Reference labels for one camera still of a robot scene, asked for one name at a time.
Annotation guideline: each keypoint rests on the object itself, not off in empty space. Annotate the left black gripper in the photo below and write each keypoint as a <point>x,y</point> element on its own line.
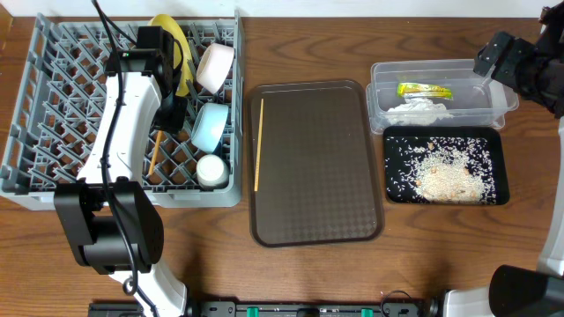
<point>170,117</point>

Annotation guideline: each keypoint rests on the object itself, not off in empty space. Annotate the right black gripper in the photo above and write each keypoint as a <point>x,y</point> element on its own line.
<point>518,52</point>

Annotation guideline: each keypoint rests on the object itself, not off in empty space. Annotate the light blue bowl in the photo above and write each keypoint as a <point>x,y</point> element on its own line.
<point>209,126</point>

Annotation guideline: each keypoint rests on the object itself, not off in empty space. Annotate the white cup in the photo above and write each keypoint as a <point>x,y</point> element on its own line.
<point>212,172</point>

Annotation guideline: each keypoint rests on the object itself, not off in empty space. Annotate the pink bowl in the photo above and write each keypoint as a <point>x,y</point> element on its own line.
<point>214,67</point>

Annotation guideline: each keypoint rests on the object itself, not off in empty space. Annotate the yellow round plate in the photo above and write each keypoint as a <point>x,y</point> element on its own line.
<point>183,53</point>

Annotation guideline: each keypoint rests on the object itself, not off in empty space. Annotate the green snack wrapper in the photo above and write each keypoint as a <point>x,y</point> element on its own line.
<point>416,90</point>

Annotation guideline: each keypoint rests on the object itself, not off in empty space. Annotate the white paper napkin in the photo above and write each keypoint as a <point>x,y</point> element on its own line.
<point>418,112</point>

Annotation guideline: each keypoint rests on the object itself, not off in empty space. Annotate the rice food scraps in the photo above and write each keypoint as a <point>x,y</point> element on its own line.
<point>439,169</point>

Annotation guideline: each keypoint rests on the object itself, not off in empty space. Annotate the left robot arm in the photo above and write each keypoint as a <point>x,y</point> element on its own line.
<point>110,223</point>

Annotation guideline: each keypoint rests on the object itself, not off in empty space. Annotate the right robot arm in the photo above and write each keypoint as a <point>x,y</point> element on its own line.
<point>514,291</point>

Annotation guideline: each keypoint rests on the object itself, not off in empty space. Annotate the grey plastic dishwasher rack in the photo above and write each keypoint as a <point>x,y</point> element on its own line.
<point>60,102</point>

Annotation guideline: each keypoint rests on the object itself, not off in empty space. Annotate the clear plastic waste bin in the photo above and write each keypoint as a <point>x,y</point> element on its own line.
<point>477,101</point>

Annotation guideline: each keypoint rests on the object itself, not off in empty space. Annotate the dark brown serving tray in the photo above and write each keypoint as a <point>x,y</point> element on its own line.
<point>319,181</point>

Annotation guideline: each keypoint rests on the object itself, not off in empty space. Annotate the black rectangular tray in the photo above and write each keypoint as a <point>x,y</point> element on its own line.
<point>492,137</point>

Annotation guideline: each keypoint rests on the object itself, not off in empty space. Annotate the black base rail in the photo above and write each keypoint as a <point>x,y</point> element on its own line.
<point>394,308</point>

